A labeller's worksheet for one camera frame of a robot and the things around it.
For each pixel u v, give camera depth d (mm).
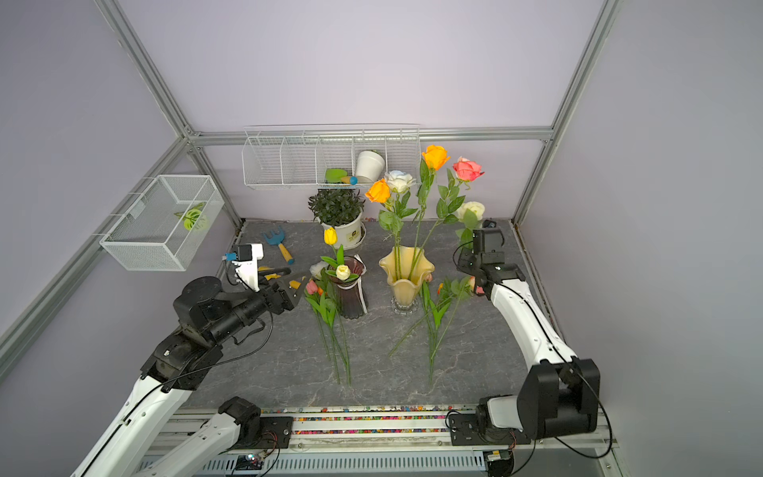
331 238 769
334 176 995
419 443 736
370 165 922
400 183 735
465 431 737
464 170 707
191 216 808
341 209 1010
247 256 547
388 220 779
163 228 815
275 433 724
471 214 870
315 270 1008
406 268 872
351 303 868
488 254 623
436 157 738
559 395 406
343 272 677
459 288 966
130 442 400
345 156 974
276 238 1152
